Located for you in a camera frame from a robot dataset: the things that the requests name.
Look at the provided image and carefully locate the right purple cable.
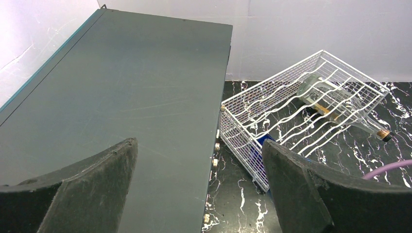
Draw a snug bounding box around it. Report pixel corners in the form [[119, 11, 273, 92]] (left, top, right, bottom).
[[361, 159, 412, 181]]

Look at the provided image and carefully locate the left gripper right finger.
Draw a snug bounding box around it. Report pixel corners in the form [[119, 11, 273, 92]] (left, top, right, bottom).
[[262, 139, 412, 233]]

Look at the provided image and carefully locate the blue glass bottle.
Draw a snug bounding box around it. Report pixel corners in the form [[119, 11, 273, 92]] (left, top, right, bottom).
[[248, 133, 273, 180]]

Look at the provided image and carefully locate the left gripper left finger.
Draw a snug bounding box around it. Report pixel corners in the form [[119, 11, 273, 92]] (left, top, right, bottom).
[[0, 138, 138, 233]]

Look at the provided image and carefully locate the clear bottle in rack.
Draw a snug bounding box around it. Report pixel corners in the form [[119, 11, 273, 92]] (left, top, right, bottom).
[[296, 74, 395, 142]]

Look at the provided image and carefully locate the dark grey flat box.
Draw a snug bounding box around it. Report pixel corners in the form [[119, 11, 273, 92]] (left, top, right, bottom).
[[0, 9, 233, 233]]

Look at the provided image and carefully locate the white wire wine rack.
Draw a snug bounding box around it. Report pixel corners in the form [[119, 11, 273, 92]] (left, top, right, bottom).
[[219, 50, 389, 192]]

